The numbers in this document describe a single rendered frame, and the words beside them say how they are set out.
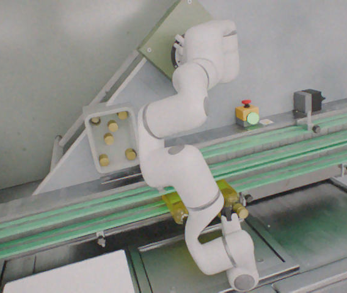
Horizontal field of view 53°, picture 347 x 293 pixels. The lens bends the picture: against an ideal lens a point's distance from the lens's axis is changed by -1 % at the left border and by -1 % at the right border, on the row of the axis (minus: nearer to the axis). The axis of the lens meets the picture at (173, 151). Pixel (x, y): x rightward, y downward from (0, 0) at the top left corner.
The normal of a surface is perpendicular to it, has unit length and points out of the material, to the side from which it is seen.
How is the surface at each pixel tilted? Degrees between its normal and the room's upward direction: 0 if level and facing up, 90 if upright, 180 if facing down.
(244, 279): 15
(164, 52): 1
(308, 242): 91
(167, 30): 1
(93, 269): 90
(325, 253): 90
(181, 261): 90
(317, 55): 0
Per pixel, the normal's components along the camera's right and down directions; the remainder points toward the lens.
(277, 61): 0.28, 0.32
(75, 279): -0.14, -0.92
